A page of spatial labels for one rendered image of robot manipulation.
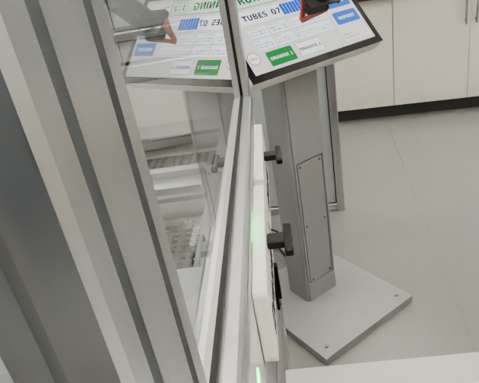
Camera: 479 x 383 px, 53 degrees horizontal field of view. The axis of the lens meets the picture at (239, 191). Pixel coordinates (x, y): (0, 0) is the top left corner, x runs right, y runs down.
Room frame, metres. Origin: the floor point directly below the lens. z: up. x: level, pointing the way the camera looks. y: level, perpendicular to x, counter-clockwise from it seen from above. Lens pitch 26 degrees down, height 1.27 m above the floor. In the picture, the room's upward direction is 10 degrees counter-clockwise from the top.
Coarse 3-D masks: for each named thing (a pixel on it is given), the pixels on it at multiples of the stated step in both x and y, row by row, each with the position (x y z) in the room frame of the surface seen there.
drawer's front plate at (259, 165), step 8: (256, 128) 1.00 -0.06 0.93; (256, 136) 0.95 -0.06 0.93; (256, 144) 0.90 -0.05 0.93; (264, 144) 1.00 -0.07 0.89; (256, 152) 0.86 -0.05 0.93; (256, 160) 0.82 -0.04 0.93; (264, 160) 0.88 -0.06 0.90; (256, 168) 0.79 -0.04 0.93; (264, 168) 0.83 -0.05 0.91; (256, 176) 0.75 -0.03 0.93; (264, 176) 0.78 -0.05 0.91; (256, 184) 0.75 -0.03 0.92; (264, 184) 0.75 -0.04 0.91
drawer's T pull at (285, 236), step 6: (288, 228) 0.59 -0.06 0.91; (270, 234) 0.58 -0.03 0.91; (276, 234) 0.58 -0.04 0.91; (282, 234) 0.58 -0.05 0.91; (288, 234) 0.57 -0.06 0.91; (270, 240) 0.57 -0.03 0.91; (276, 240) 0.57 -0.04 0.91; (282, 240) 0.56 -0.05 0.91; (288, 240) 0.56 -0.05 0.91; (270, 246) 0.56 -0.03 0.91; (276, 246) 0.56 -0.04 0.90; (282, 246) 0.56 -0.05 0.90; (288, 246) 0.54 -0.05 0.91; (288, 252) 0.54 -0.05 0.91
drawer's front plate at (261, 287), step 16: (256, 192) 0.69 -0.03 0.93; (256, 208) 0.64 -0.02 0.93; (256, 224) 0.59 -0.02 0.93; (256, 240) 0.55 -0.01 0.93; (256, 256) 0.51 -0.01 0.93; (272, 256) 0.65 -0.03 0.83; (256, 272) 0.48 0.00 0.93; (256, 288) 0.45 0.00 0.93; (256, 304) 0.43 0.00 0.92; (256, 320) 0.43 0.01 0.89; (272, 320) 0.45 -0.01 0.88; (272, 336) 0.43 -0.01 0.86; (272, 352) 0.43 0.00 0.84
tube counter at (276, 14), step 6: (294, 0) 1.52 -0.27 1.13; (270, 6) 1.47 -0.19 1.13; (276, 6) 1.48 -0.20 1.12; (282, 6) 1.49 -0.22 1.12; (288, 6) 1.50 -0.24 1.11; (294, 6) 1.50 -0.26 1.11; (276, 12) 1.46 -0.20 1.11; (282, 12) 1.47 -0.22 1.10; (288, 12) 1.48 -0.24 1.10; (294, 12) 1.49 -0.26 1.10
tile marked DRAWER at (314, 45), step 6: (318, 36) 1.45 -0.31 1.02; (300, 42) 1.41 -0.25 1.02; (306, 42) 1.42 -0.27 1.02; (312, 42) 1.43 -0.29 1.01; (318, 42) 1.43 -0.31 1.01; (300, 48) 1.39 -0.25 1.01; (306, 48) 1.40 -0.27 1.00; (312, 48) 1.41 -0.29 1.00; (318, 48) 1.41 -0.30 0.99; (324, 48) 1.42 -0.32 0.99; (306, 54) 1.39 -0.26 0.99
